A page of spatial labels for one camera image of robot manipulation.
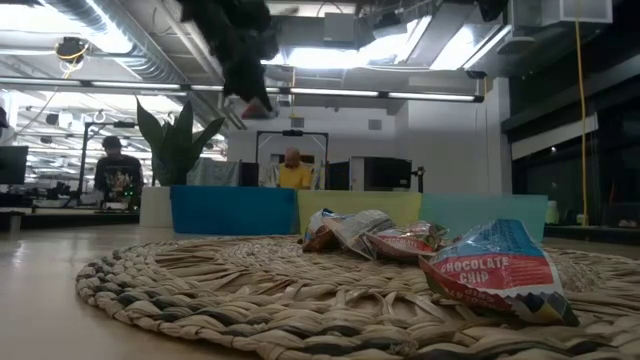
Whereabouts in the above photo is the dark workbench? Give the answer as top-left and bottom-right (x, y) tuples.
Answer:
(0, 207), (141, 232)

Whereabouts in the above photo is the black box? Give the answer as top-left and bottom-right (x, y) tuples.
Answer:
(238, 160), (260, 188)

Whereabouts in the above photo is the black background rig frame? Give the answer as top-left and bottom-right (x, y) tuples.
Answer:
(255, 130), (330, 189)

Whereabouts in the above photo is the red chocolate granola bar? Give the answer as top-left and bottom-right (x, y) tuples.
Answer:
(362, 220), (449, 264)

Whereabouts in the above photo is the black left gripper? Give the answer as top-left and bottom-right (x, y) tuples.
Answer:
(178, 0), (281, 112)

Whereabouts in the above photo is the long light bar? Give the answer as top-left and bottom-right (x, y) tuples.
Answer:
(0, 76), (486, 104)

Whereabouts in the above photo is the yellow plastic bin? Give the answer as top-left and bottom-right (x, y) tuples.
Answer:
(296, 190), (424, 236)

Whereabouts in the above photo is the large black monitor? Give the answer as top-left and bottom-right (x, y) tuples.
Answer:
(327, 155), (414, 192)

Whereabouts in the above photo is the black ceiling cable reel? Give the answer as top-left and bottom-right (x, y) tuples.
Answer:
(53, 36), (91, 66)

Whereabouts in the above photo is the person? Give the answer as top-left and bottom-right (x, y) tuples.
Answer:
(276, 146), (315, 190)
(92, 135), (146, 207)

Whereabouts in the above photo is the grey cloth cover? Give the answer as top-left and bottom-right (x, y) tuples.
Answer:
(187, 157), (241, 187)

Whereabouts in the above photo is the white plant pot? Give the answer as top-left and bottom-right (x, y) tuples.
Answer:
(138, 185), (174, 229)

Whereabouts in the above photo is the grey cup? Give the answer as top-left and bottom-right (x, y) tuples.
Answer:
(5, 210), (25, 234)

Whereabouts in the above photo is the chocolate chip granola bar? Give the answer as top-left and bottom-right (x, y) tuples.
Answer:
(418, 218), (581, 327)

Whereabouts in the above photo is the round woven mat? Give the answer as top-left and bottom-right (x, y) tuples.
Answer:
(74, 235), (640, 360)

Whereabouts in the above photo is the blue plastic bin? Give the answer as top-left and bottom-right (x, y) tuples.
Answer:
(169, 185), (299, 236)

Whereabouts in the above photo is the green snake plant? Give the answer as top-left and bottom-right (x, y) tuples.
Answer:
(135, 97), (226, 187)

